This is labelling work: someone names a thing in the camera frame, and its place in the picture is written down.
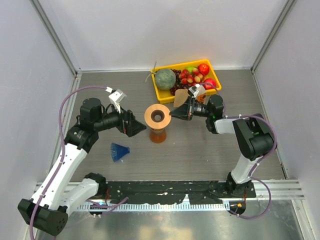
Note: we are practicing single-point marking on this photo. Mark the white cable duct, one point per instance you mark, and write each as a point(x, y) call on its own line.
point(182, 207)

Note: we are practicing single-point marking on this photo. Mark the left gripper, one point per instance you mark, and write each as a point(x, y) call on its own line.
point(132, 126)

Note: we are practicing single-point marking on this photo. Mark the wooden ring collar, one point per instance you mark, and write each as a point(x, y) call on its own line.
point(157, 116)

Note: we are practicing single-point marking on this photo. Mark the red apple back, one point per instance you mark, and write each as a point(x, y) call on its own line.
point(204, 69)

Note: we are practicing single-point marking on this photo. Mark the red apple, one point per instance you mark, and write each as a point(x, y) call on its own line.
point(204, 69)
point(209, 84)

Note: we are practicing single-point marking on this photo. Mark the brown paper coffee filter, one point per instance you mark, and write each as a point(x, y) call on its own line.
point(181, 95)

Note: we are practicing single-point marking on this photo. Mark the green melon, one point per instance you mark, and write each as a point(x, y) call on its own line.
point(165, 79)

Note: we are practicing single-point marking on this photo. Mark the green apple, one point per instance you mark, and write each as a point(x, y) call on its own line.
point(192, 69)

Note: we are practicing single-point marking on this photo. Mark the orange coffee filter box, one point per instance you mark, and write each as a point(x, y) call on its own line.
point(201, 94)

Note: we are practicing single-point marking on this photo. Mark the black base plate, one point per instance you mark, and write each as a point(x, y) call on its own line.
point(174, 192)

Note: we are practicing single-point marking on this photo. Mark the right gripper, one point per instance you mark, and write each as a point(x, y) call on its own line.
point(186, 111)

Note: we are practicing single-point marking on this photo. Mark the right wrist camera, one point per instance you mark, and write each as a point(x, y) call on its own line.
point(193, 91)

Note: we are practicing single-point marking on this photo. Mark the orange glass carafe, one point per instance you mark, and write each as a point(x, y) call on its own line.
point(157, 135)

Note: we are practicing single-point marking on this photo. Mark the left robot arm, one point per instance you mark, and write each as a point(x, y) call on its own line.
point(49, 208)

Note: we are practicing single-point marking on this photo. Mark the red apple front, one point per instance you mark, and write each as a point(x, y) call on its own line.
point(209, 84)

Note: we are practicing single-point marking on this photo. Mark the yellow plastic tray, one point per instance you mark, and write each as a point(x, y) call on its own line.
point(165, 97)

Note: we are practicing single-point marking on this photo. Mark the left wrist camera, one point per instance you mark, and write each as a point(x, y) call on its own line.
point(115, 97)

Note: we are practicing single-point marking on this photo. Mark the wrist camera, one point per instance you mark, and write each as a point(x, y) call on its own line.
point(115, 97)
point(193, 91)

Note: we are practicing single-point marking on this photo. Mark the blue plastic dripper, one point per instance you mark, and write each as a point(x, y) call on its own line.
point(118, 151)

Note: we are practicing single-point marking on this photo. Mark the dark grape bunch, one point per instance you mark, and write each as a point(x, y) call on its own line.
point(182, 80)

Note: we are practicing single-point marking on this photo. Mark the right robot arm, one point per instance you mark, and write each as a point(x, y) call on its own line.
point(255, 137)

